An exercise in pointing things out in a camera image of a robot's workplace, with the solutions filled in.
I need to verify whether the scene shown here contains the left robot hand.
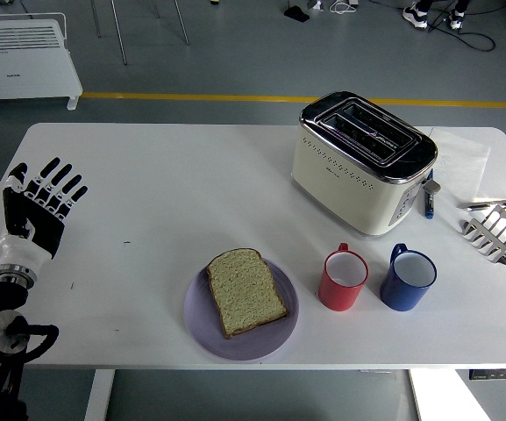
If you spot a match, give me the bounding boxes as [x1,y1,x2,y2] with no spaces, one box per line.
[0,156,89,269]

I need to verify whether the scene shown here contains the bread slice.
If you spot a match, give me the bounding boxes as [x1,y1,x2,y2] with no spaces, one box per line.
[206,247,289,340]

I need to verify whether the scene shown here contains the purple plastic plate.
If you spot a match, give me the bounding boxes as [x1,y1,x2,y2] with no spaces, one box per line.
[183,256,300,361]

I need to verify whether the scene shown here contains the white panel heater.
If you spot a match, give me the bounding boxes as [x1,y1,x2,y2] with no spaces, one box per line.
[0,11,83,115]

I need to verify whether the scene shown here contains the white table leg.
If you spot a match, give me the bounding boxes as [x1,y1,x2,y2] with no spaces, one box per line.
[83,369,116,421]

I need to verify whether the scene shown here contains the metal chair leg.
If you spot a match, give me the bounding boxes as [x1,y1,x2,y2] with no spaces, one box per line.
[110,0,129,66]
[90,0,103,39]
[174,0,190,46]

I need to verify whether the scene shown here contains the red enamel mug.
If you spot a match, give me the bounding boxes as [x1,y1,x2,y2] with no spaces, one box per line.
[317,242,370,312]

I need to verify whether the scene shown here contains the cream chrome toaster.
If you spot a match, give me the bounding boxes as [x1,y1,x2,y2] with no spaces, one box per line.
[290,90,442,239]

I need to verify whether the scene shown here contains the black floor pedal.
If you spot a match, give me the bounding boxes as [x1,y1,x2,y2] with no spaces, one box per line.
[283,4,311,23]

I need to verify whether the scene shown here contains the blue enamel mug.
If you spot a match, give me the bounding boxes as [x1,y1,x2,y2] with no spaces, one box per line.
[379,243,438,312]

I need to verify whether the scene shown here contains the blue marker pen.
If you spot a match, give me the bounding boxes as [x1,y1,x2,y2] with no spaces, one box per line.
[423,170,436,219]

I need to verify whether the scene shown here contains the white paper sheet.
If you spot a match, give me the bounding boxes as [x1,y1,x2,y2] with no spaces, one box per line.
[427,126,493,201]

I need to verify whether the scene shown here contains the person's white black shoe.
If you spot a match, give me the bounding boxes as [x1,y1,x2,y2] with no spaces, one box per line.
[448,7,467,31]
[403,3,429,30]

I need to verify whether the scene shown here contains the black silver pen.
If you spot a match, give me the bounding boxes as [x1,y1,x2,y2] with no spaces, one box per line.
[457,199,506,211]

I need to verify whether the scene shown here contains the metal toast rack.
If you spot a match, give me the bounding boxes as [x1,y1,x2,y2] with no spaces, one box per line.
[460,205,506,267]

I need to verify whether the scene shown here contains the black table control panel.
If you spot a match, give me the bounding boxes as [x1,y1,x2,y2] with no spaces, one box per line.
[468,369,506,382]

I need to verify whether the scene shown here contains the white coiled cable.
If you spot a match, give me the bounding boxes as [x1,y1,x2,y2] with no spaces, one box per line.
[329,0,360,14]

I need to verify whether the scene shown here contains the black floor cable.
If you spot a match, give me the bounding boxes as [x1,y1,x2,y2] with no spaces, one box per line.
[418,11,497,53]

